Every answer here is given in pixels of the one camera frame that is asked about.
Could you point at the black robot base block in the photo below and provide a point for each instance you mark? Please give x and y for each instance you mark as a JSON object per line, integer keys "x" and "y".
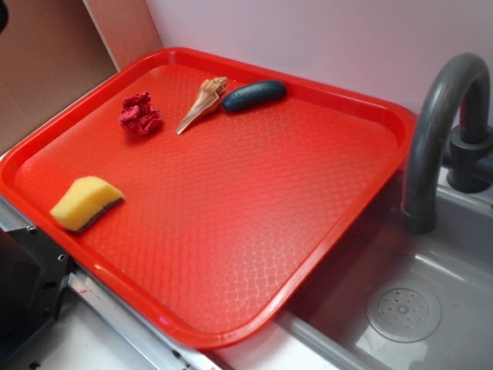
{"x": 34, "y": 274}

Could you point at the dark green plastic pickle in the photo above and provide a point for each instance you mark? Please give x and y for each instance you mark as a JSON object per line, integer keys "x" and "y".
{"x": 254, "y": 94}

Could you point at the red plastic tray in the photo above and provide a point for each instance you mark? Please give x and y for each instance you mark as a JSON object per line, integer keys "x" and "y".
{"x": 221, "y": 224}

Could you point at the tan spiral seashell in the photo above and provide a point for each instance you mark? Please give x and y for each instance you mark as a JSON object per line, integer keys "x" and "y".
{"x": 208, "y": 100}

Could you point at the crumpled red cloth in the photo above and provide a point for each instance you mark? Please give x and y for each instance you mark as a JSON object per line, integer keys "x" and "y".
{"x": 138, "y": 115}

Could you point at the yellow sponge with grey pad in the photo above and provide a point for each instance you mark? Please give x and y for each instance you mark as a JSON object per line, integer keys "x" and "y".
{"x": 85, "y": 200}

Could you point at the grey plastic sink basin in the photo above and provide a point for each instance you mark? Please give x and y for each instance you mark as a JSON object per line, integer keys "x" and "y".
{"x": 386, "y": 299}

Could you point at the grey plastic faucet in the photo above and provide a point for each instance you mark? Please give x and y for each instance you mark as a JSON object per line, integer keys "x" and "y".
{"x": 452, "y": 132}

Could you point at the brown cardboard panel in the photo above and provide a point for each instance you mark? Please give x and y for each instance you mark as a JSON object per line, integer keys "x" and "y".
{"x": 51, "y": 55}

